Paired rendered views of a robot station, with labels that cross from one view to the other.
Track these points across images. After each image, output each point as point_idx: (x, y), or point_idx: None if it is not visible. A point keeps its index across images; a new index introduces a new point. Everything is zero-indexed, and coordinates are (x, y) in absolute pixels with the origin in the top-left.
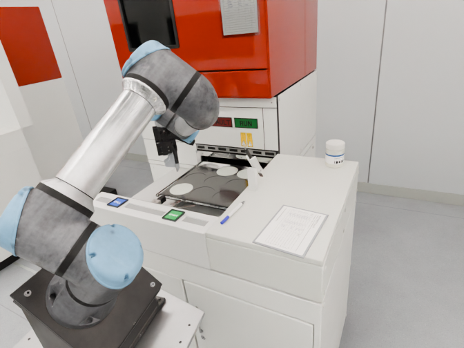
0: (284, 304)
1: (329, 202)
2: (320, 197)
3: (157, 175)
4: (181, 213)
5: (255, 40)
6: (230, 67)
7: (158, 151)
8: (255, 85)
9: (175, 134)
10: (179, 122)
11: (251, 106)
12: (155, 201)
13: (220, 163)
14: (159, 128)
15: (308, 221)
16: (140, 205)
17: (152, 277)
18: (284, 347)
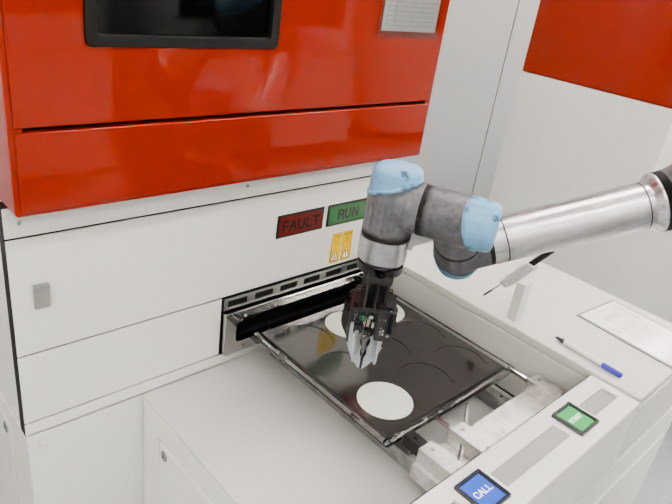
0: (657, 431)
1: (579, 287)
2: (562, 286)
3: (59, 458)
4: (575, 406)
5: (425, 47)
6: (374, 99)
7: (386, 332)
8: (405, 134)
9: (464, 268)
10: (570, 233)
11: (364, 175)
12: (434, 448)
13: (269, 322)
14: (397, 270)
15: (626, 315)
16: (511, 455)
17: None
18: (627, 497)
